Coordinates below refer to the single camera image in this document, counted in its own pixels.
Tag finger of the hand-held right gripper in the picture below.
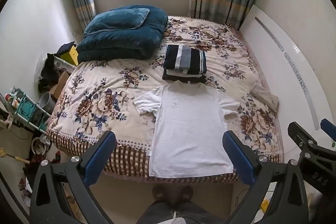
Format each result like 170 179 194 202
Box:
320 118 336 142
288 122 336 161

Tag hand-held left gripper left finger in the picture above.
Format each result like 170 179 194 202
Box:
30 131 116 224

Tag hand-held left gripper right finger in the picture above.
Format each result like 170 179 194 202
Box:
222 130 309 224

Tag white t-shirt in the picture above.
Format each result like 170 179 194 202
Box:
133 80 241 178

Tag crumpled beige cloth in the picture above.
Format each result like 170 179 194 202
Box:
250 82 279 112

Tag bed with floral bedspread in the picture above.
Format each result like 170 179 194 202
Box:
46 15 285 184

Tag person's right shoe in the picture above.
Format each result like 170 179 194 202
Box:
176 185 194 204

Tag person's shoe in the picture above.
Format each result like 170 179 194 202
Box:
176 185 194 204
152 185 172 204

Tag person's left shoe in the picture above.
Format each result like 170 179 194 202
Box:
152 185 172 204

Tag person's grey trouser legs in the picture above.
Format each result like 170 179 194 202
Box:
136 200 229 224

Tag grey bucket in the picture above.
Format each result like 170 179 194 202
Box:
39 92 56 115

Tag white headboard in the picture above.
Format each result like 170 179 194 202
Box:
237 4 336 147

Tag cardboard box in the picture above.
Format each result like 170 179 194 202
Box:
49 71 70 100

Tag teal storage rack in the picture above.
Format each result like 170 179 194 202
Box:
5 87 52 136

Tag black cloth heap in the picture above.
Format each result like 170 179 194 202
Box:
38 53 60 94

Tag white plastic basket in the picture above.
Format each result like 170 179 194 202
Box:
53 54 77 74

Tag yellow box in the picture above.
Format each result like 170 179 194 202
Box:
60 46 79 66

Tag dark cap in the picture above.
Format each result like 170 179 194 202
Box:
57 41 77 56

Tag folded blue quilt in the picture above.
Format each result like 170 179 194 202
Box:
76 5 168 62

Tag blue pillow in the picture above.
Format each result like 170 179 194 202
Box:
83 7 151 37

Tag yellow broom handle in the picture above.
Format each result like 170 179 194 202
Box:
0 147 31 165

